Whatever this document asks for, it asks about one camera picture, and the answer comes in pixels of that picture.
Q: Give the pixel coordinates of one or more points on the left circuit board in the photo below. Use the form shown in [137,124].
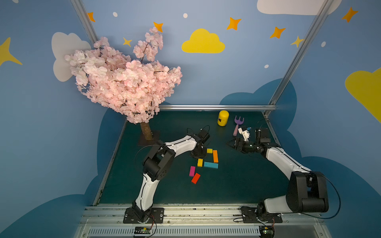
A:
[142,231]

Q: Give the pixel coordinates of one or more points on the teal block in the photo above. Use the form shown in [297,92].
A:
[211,165]

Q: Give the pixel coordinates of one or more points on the red block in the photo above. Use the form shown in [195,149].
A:
[195,178]

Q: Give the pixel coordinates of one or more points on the aluminium front rail bed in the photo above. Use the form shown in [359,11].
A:
[195,221]

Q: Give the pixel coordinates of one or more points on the yellow cylindrical bottle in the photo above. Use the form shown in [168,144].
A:
[223,118]

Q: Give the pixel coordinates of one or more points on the right circuit board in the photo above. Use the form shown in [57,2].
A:
[266,232]

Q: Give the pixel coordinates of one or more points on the circuit board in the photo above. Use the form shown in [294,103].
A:
[266,232]
[142,231]

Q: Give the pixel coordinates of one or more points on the aluminium frame rail back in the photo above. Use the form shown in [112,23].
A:
[250,108]

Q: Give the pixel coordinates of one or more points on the long yellow block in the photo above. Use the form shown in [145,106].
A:
[200,163]

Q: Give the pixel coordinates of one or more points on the pink cherry blossom tree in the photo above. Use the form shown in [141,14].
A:
[132,87]

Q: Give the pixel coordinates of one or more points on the orange block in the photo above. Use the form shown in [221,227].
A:
[215,156]

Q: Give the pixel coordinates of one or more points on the magenta block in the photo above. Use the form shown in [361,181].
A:
[192,171]

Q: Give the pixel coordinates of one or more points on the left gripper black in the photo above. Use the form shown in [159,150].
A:
[198,150]

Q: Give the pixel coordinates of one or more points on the purple pink toy fork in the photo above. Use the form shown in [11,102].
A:
[238,121]

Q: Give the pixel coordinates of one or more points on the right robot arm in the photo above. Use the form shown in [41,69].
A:
[307,190]

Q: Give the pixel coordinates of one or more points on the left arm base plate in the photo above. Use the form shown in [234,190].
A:
[153,215]

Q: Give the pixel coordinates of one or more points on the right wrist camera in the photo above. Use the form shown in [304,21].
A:
[245,132]

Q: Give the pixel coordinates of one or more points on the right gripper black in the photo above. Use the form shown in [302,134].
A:
[239,144]

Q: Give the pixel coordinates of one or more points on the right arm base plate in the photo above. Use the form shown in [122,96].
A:
[257,215]

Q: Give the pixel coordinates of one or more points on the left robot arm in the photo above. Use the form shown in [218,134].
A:
[157,164]

